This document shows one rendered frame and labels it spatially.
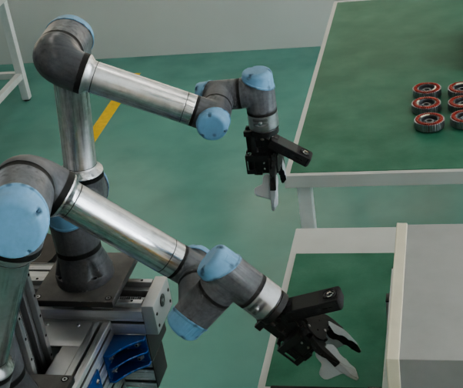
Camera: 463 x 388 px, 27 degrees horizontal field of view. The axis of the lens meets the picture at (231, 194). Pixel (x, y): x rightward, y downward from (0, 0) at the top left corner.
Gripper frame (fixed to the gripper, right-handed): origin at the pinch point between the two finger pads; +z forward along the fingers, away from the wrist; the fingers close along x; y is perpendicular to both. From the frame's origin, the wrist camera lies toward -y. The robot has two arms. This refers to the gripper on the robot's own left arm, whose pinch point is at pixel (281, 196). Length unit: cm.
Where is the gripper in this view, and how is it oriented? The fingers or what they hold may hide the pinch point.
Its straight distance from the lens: 249.8
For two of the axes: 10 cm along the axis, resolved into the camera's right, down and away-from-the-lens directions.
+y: -9.7, 0.1, 2.5
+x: -2.1, 5.0, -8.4
